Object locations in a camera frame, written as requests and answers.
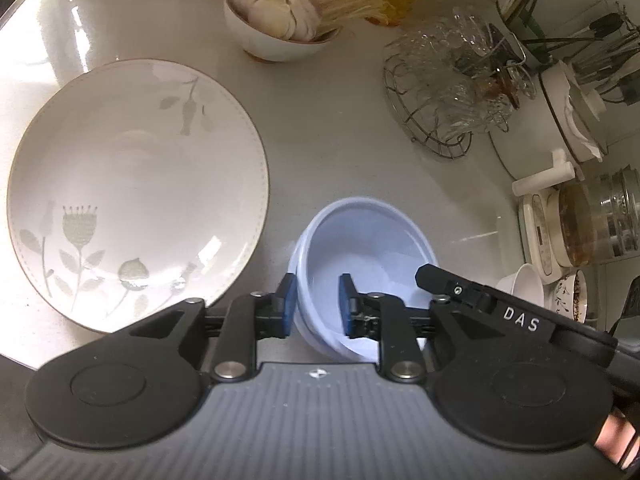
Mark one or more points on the person's right hand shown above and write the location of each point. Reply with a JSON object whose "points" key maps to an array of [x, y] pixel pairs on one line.
{"points": [[618, 440]]}

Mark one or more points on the small white ceramic bowl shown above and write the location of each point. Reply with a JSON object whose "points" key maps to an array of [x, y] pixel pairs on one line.
{"points": [[525, 284]]}

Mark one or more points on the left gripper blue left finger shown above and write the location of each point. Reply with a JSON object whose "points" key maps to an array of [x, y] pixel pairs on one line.
{"points": [[249, 319]]}

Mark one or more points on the light blue plastic bowl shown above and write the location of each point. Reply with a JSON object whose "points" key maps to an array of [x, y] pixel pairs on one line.
{"points": [[378, 245]]}

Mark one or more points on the glass kettle on base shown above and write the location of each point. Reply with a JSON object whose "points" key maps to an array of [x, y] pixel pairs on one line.
{"points": [[581, 223]]}

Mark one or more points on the bowl with onion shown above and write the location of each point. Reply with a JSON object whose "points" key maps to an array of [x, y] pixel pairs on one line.
{"points": [[278, 31]]}

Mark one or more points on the hanging utensil rack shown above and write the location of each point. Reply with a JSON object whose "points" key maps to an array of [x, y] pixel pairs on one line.
{"points": [[606, 56]]}

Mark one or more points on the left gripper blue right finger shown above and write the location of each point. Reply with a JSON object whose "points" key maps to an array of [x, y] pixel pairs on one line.
{"points": [[386, 320]]}

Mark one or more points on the white electric cooker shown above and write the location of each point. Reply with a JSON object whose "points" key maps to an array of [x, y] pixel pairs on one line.
{"points": [[551, 136]]}

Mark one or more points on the small patterned bowl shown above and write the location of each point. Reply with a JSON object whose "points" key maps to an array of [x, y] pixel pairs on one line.
{"points": [[570, 296]]}

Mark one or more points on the wire rack with glass cups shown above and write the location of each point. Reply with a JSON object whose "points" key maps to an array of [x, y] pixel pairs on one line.
{"points": [[454, 77]]}

